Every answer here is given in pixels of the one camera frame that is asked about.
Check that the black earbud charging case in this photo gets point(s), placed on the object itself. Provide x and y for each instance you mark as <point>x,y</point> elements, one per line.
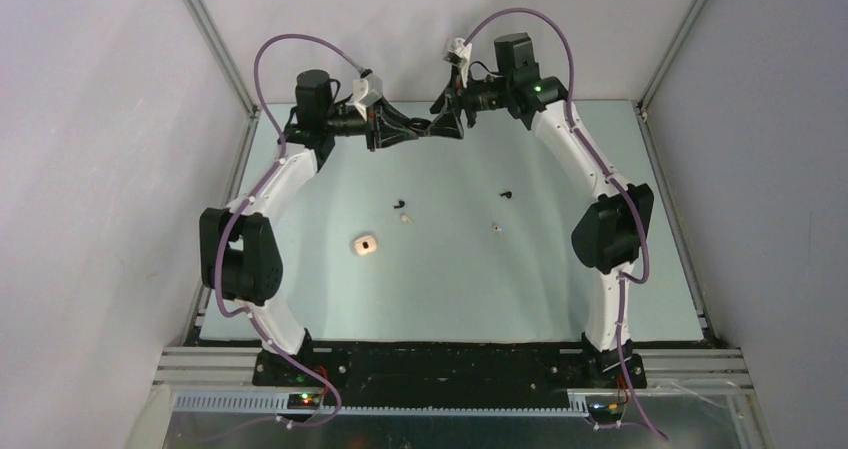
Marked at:
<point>419,125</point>

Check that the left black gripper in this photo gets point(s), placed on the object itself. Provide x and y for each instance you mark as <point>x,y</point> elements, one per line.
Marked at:
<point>373,126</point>

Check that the right corner aluminium post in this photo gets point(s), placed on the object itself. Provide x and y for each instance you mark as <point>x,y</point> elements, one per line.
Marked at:
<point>679,38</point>

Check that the corner aluminium post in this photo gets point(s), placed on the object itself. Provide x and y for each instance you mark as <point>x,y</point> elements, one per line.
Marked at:
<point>209,32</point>
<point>679,38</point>

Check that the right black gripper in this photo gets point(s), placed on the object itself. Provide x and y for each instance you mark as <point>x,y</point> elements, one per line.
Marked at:
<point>446,123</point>

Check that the controller board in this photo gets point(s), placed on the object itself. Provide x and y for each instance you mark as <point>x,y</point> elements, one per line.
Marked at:
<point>304,401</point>
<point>607,413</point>

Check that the beige earbud charging case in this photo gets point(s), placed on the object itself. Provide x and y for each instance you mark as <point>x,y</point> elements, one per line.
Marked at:
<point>365,245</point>

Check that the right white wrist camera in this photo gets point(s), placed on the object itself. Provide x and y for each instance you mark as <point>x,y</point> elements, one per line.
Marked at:
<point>457,52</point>

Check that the right controller board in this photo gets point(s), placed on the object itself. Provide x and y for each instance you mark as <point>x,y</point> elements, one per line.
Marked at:
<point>607,413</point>

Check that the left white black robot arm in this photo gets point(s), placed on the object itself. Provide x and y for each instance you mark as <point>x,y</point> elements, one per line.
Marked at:
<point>239,255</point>

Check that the left controller board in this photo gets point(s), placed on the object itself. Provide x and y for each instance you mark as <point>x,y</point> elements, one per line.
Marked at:
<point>304,401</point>

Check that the left corner aluminium post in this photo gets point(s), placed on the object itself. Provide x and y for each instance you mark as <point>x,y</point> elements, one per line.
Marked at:
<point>209,32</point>

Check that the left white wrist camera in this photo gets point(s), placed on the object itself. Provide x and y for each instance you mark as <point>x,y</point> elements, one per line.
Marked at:
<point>366,92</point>

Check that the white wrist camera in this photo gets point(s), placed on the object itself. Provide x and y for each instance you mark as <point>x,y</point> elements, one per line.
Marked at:
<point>457,52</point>
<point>366,92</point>

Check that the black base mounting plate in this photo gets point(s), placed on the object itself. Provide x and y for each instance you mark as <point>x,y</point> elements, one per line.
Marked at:
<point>466,375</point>

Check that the grey slotted cable duct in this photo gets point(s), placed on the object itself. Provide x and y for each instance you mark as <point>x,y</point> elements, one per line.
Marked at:
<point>286,404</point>

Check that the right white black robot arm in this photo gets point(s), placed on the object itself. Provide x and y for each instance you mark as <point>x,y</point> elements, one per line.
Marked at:
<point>610,236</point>

